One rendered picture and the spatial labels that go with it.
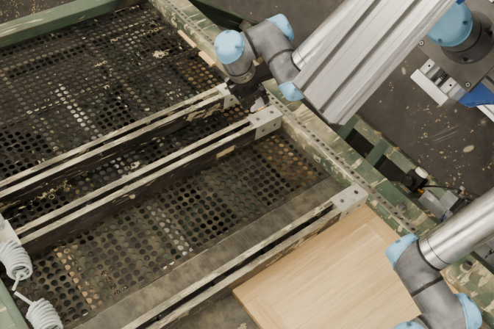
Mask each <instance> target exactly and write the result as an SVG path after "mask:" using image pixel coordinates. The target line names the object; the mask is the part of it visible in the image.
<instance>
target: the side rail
mask: <svg viewBox="0 0 494 329"><path fill-rule="evenodd" d="M140 1H144V0H77V1H72V2H70V3H67V4H63V5H60V6H58V7H53V8H51V9H48V10H44V11H41V12H37V13H35V14H31V15H28V16H25V17H22V18H18V19H15V20H13V21H8V22H6V23H2V24H0V48H1V47H4V46H8V45H10V44H13V43H17V42H20V41H22V40H26V39H29V38H31V37H35V36H38V35H41V34H44V33H47V32H50V31H53V30H55V29H59V28H62V27H64V26H68V25H71V24H74V23H77V22H80V21H83V20H86V19H89V18H93V17H96V16H98V15H102V14H105V13H107V12H111V11H113V10H117V9H120V8H122V7H126V6H129V5H131V4H135V3H138V2H140Z"/></svg>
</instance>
